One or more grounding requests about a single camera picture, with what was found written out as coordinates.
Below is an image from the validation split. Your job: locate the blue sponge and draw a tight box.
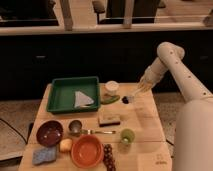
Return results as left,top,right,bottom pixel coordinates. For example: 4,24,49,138
32,147,57,165

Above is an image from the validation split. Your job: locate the green plastic tray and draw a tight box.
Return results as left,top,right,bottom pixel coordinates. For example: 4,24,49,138
46,76,100,114

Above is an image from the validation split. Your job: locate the metal fork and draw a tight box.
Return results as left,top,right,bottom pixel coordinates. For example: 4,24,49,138
81,129,116,134

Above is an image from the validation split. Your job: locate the dish brush with black handle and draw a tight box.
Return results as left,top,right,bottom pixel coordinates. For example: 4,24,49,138
122,89,140,104

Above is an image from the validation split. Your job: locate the small metal cup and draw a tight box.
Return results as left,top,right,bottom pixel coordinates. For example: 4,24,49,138
68,120,82,135

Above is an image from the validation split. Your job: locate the dark grape bunch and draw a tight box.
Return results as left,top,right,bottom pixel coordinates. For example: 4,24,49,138
103,144,116,171

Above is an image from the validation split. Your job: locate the white small cup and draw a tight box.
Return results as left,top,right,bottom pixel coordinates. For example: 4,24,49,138
105,81,119,95

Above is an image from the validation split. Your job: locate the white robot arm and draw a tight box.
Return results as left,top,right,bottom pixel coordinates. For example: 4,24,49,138
138,42,213,171

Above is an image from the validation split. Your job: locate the wooden block brush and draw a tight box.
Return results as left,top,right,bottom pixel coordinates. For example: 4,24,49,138
98,113,121,127

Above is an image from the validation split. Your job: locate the green transparent cup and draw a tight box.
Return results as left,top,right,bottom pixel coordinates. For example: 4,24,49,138
120,129,135,145

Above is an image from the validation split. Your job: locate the yellow lemon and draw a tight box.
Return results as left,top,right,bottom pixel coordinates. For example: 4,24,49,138
60,139,72,152

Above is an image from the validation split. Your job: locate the dark purple bowl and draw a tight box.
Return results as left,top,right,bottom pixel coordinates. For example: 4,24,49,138
36,120,63,147

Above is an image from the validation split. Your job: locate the white folded cloth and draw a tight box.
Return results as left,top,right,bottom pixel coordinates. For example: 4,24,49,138
74,91,94,108

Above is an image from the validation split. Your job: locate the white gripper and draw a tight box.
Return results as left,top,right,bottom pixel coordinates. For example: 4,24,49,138
138,64,166,92

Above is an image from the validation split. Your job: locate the orange bowl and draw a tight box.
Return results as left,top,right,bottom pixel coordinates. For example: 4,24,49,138
71,135,104,169

